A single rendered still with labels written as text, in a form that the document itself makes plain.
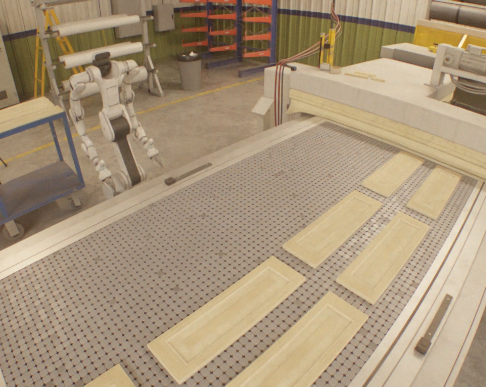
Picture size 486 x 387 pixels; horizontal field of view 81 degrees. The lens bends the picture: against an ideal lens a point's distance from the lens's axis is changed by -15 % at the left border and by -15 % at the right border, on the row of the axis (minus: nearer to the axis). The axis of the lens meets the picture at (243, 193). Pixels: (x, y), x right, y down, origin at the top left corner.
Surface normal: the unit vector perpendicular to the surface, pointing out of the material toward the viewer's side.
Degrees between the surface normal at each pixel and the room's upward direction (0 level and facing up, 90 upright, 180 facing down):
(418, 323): 0
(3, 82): 90
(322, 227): 11
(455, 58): 90
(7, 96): 90
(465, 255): 0
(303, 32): 90
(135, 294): 0
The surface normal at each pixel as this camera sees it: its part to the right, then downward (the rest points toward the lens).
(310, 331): -0.14, -0.89
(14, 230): 0.70, 0.40
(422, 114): -0.71, 0.40
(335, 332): 0.14, -0.73
